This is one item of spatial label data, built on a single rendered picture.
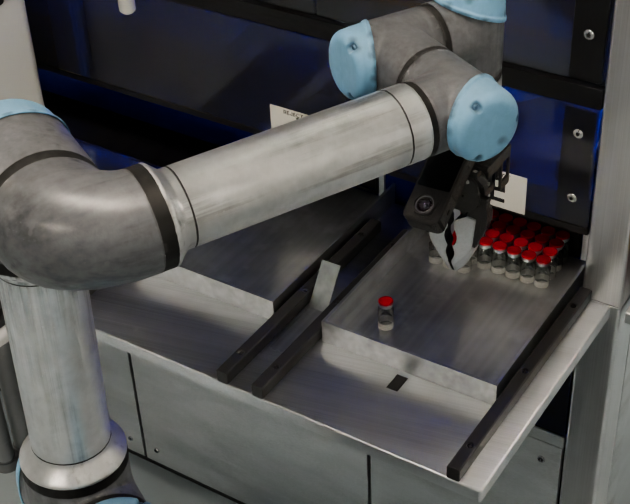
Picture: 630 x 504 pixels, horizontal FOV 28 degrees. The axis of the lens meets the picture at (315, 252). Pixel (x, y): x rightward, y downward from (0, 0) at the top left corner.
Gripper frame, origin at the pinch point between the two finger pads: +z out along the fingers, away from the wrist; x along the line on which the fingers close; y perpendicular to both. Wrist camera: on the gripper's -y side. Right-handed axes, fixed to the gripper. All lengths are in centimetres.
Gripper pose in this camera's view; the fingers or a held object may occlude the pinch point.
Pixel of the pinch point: (451, 263)
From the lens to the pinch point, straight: 149.4
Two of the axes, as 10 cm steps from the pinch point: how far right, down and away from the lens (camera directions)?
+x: -8.4, -2.9, 4.5
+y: 5.4, -5.1, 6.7
